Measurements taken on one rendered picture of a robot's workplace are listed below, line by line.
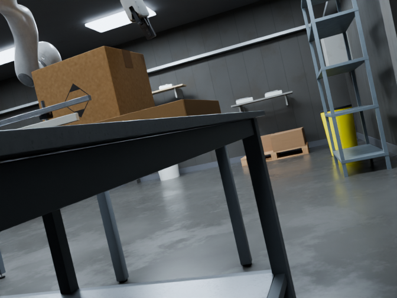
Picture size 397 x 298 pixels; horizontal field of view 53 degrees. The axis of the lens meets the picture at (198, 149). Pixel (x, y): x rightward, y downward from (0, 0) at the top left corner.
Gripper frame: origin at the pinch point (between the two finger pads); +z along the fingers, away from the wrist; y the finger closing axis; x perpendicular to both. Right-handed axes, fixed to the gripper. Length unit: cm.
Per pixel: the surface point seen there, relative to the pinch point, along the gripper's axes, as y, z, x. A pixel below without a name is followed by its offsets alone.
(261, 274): 9, 98, -3
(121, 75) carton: 17.2, 8.5, -9.4
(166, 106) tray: 60, 19, 14
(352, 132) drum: -473, 236, 68
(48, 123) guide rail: 48, 11, -21
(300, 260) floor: -53, 139, -1
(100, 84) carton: 23.1, 7.9, -14.5
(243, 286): 18, 94, -8
